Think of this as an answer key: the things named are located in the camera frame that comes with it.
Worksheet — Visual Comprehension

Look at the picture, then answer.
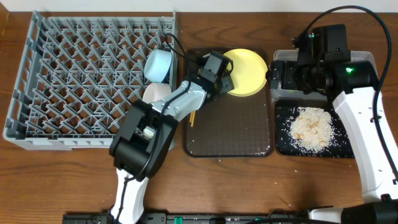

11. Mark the yellow round plate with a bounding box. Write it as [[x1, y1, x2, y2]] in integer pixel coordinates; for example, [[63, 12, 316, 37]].
[[224, 49, 268, 97]]

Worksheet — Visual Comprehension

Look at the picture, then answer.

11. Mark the light blue bowl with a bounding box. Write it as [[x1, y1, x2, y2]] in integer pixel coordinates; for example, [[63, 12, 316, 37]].
[[144, 49, 172, 83]]

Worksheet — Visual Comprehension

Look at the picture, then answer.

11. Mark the white bowl with rice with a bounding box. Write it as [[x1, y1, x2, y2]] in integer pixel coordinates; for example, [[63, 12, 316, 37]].
[[142, 83, 172, 103]]

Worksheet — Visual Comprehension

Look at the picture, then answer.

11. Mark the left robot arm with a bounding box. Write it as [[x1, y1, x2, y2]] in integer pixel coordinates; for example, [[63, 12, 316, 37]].
[[109, 51, 234, 223]]

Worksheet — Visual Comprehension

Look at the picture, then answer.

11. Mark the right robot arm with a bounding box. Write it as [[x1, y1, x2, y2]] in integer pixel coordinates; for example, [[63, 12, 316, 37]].
[[267, 24, 397, 223]]

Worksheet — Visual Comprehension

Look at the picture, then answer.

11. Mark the clear plastic waste bin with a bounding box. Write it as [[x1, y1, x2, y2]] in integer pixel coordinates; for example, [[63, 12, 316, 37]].
[[271, 50, 377, 101]]

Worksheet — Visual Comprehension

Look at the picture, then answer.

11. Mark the black waste tray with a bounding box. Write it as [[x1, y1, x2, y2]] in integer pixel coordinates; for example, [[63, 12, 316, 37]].
[[275, 100, 354, 159]]

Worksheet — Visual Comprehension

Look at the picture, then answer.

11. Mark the dark brown serving tray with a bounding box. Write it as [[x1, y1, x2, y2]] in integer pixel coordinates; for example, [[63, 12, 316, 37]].
[[183, 46, 275, 158]]

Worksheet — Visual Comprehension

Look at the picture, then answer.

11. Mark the spilled rice pile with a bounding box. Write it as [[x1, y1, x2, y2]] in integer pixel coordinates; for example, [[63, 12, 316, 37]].
[[290, 108, 334, 150]]

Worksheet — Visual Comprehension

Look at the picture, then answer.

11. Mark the grey plastic dish rack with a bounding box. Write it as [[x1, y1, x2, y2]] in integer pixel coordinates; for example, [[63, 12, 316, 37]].
[[3, 12, 178, 151]]

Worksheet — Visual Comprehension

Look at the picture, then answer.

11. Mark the black rail at table edge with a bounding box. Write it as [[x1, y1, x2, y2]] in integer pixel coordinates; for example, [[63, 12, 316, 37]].
[[62, 210, 305, 224]]

